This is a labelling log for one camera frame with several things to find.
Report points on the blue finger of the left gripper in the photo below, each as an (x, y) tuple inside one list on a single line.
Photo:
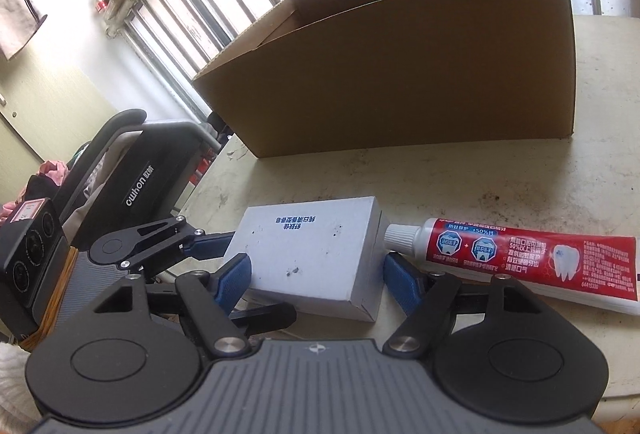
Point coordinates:
[(264, 319), (203, 246)]

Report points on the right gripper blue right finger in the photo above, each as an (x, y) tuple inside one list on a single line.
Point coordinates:
[(406, 283)]

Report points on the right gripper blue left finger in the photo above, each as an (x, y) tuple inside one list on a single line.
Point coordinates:
[(230, 282)]

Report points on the white cardboard box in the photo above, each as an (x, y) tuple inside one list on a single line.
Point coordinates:
[(324, 257)]

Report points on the red toothpaste tube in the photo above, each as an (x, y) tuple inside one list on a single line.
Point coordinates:
[(592, 270)]

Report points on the white sweater forearm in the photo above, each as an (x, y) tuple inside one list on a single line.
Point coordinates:
[(19, 413)]

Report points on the brown cardboard box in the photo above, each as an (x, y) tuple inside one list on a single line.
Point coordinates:
[(323, 75)]

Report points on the hanging beige clothes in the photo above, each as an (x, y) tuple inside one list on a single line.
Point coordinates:
[(20, 20)]

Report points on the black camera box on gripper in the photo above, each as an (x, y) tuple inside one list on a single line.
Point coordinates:
[(33, 253)]

